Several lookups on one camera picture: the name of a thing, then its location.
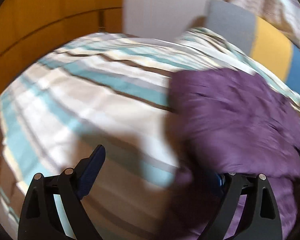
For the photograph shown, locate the purple quilted down jacket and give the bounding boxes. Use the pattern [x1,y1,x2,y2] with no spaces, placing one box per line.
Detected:
[155,68,300,239]

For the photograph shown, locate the striped bed duvet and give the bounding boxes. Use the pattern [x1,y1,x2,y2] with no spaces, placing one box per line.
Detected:
[0,28,300,239]

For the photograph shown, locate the grey yellow blue headboard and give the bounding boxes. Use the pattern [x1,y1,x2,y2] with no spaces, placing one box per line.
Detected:
[205,0,300,94]

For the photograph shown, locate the wooden wardrobe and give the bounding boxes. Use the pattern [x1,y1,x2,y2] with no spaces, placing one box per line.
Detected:
[0,0,123,94]

